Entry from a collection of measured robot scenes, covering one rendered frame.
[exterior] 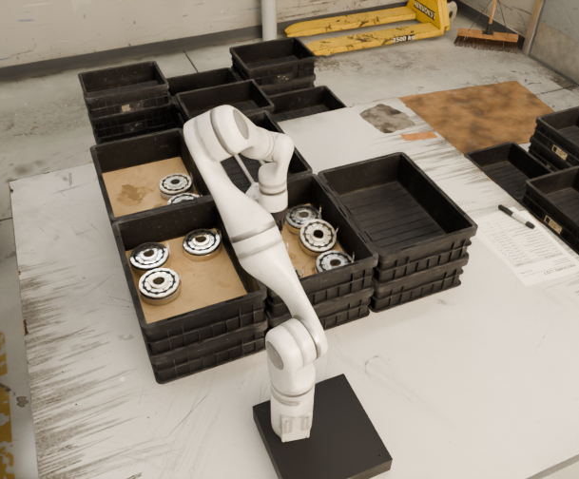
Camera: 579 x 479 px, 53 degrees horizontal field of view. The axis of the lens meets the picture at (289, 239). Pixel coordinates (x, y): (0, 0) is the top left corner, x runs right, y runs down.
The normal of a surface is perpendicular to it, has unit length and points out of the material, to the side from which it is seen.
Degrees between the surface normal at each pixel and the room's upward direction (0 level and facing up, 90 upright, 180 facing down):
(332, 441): 1
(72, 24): 90
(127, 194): 0
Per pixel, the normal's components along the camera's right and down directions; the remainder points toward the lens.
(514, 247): 0.00, -0.74
